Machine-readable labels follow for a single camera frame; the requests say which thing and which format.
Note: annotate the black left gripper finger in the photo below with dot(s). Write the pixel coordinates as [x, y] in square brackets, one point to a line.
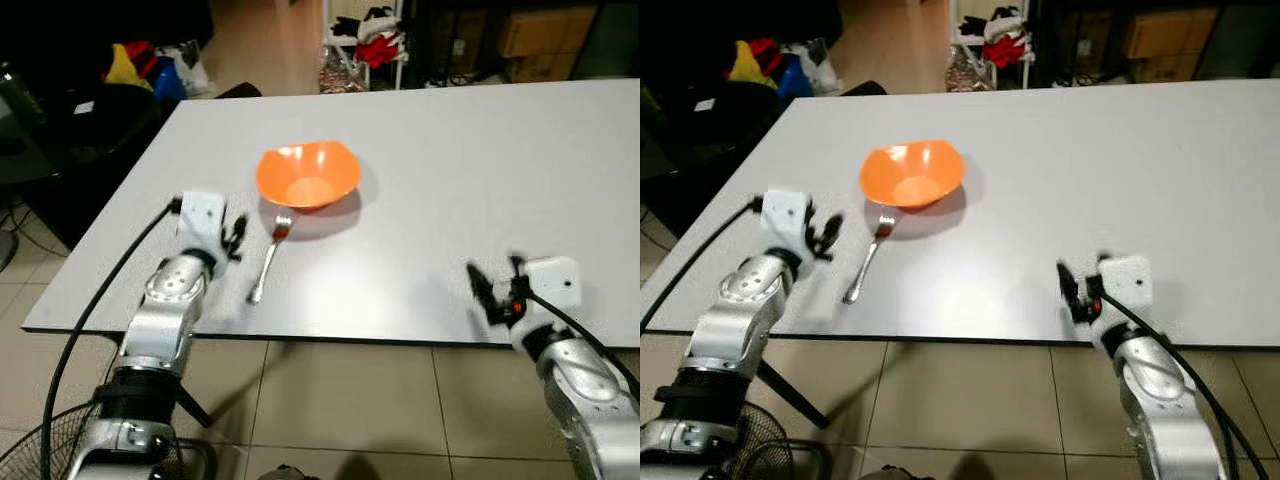
[826, 252]
[240, 230]
[833, 228]
[237, 254]

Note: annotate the black chair back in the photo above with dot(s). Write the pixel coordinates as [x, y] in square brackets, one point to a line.
[238, 90]
[863, 88]

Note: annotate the red cloth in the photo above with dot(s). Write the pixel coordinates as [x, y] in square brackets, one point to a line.
[143, 55]
[768, 52]

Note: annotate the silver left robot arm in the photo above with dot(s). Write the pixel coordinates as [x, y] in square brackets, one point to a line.
[165, 310]
[740, 320]

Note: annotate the orange plastic bowl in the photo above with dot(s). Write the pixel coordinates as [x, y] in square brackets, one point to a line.
[305, 175]
[912, 175]

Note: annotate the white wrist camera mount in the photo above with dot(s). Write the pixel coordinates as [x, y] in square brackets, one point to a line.
[785, 215]
[1128, 282]
[552, 283]
[200, 218]

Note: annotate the small cardboard box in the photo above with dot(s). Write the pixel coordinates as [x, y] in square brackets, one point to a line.
[1168, 68]

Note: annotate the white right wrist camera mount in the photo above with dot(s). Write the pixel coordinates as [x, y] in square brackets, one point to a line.
[552, 283]
[1128, 282]

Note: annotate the silver metal fork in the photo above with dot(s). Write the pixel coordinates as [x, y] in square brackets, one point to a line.
[862, 268]
[266, 268]

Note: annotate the black cabinet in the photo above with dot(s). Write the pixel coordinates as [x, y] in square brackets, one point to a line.
[60, 25]
[720, 20]

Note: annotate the dark shelf cabinet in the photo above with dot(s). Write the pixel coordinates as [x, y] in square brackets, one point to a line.
[1075, 40]
[450, 40]

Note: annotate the red garment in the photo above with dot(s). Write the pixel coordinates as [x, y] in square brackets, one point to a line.
[380, 50]
[1007, 50]

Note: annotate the large cardboard box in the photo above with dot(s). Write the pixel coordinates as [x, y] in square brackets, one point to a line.
[1170, 32]
[545, 32]

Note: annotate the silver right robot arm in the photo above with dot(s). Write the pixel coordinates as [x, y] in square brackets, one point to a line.
[1165, 400]
[585, 400]

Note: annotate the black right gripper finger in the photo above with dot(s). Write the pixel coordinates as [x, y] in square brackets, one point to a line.
[1071, 293]
[1103, 268]
[516, 270]
[483, 293]

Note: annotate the white metal rack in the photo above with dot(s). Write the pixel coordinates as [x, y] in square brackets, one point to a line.
[400, 50]
[1026, 50]

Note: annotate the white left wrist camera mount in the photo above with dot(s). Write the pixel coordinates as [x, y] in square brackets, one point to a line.
[785, 215]
[200, 218]

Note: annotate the white and black garment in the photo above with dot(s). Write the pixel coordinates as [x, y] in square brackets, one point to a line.
[1000, 22]
[375, 22]

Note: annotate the black floor fan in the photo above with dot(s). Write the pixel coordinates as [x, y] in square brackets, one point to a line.
[780, 450]
[40, 450]

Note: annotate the white paper label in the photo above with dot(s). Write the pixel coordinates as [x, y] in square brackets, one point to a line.
[85, 106]
[705, 104]

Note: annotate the black table leg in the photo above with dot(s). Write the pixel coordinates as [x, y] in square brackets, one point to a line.
[795, 400]
[195, 408]

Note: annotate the yellow cloth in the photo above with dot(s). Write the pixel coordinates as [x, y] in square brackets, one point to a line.
[122, 68]
[745, 65]

